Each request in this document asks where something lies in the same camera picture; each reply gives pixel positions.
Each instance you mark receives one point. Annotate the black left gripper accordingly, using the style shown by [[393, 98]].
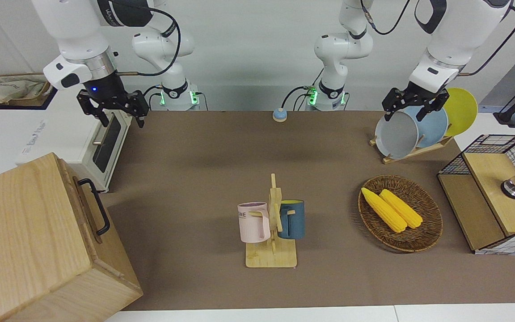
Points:
[[414, 96]]

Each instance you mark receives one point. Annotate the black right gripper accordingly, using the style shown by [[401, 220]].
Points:
[[103, 91]]

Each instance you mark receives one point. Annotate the light wooden drawer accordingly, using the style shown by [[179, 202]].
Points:
[[83, 210]]

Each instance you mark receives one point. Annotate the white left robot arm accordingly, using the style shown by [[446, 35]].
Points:
[[458, 36]]

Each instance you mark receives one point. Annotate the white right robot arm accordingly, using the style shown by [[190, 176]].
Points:
[[74, 27]]

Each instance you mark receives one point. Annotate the grey plate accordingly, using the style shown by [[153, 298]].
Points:
[[396, 136]]

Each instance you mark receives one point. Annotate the light blue plate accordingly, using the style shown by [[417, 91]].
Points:
[[434, 129]]

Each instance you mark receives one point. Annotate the wooden plate rack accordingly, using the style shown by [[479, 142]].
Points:
[[396, 157]]

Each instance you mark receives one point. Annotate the yellow plate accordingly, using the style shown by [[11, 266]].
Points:
[[461, 112]]

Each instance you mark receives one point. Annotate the white toaster oven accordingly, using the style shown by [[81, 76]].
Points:
[[61, 134]]

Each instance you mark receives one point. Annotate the brown wooden tray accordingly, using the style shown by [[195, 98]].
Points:
[[49, 85]]

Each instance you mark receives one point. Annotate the yellow corn cob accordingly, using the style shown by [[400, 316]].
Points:
[[403, 209], [385, 210]]

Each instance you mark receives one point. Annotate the wooden shelf board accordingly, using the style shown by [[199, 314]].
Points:
[[472, 210], [490, 179]]

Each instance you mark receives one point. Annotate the beige cloth bag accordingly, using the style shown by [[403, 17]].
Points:
[[11, 87]]

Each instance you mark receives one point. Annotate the small blue round knob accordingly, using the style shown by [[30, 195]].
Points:
[[279, 116]]

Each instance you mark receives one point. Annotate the brown wicker basket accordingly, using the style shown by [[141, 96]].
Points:
[[418, 241]]

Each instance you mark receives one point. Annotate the light wooden cabinet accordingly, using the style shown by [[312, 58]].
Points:
[[25, 232]]

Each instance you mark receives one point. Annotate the dark blue mug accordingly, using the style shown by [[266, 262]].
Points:
[[295, 221]]

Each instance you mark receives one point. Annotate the pink mug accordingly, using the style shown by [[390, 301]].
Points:
[[251, 226]]

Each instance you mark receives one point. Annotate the brown table mat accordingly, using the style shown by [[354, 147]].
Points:
[[329, 286]]

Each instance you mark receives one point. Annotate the wooden mug rack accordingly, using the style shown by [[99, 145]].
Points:
[[271, 257]]

